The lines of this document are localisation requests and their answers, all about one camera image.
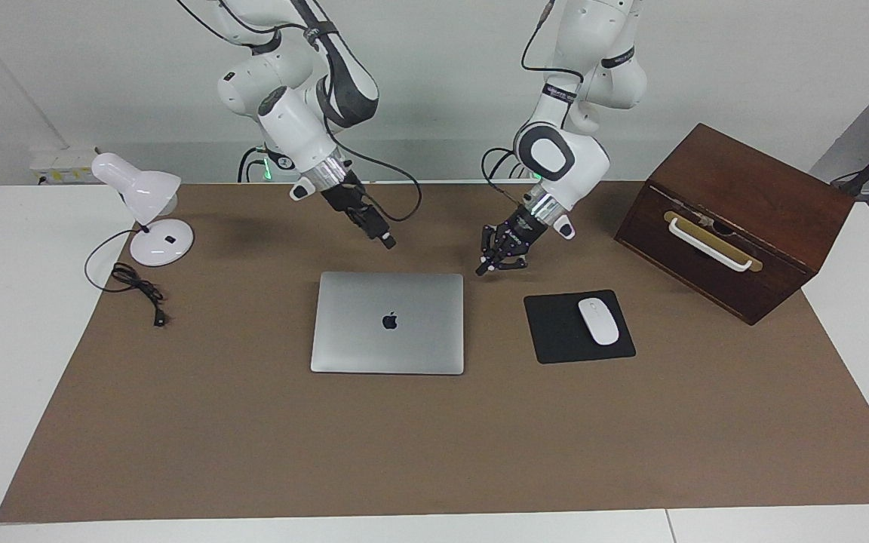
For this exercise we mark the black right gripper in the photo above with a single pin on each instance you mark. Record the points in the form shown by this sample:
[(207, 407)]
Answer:
[(345, 197)]

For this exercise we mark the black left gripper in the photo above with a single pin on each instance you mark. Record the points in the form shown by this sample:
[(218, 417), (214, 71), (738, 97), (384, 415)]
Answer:
[(516, 235)]

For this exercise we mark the grey laptop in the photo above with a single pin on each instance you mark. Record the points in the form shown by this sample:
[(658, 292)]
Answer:
[(385, 347)]

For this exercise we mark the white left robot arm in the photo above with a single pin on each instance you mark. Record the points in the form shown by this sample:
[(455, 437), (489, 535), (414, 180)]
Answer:
[(585, 45)]

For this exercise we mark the black mouse pad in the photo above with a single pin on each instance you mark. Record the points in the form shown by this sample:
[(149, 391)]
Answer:
[(555, 332)]

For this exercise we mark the white computer mouse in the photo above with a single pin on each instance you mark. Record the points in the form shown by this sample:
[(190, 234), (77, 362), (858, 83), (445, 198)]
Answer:
[(599, 321)]

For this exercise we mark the brown table mat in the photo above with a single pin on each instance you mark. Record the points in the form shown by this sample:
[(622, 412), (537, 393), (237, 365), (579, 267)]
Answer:
[(434, 445)]

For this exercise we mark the white desk lamp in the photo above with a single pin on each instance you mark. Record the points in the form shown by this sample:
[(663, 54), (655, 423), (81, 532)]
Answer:
[(144, 192)]

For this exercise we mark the dark wooden box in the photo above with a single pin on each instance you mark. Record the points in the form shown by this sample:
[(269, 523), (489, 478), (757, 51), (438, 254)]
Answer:
[(751, 181)]

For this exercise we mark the white power strip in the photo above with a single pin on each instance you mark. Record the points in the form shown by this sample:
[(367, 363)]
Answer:
[(65, 164)]

